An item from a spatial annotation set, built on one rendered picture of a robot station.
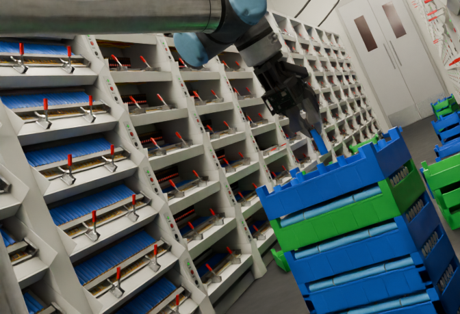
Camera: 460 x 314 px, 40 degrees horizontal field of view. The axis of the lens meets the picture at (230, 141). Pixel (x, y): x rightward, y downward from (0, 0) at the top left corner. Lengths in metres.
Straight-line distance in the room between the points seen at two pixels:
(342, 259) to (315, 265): 0.07
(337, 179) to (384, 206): 0.11
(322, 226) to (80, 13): 0.70
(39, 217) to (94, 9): 0.92
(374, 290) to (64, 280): 0.87
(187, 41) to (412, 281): 0.67
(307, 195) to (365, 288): 0.23
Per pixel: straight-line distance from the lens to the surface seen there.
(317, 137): 1.45
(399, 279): 1.37
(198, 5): 1.13
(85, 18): 1.04
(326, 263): 1.42
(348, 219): 1.36
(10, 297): 1.02
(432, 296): 1.37
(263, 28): 1.37
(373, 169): 1.31
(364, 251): 1.38
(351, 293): 1.43
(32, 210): 1.82
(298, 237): 1.43
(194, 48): 1.27
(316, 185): 1.37
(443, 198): 2.45
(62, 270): 1.84
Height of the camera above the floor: 0.55
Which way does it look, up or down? 2 degrees up
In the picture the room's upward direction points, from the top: 24 degrees counter-clockwise
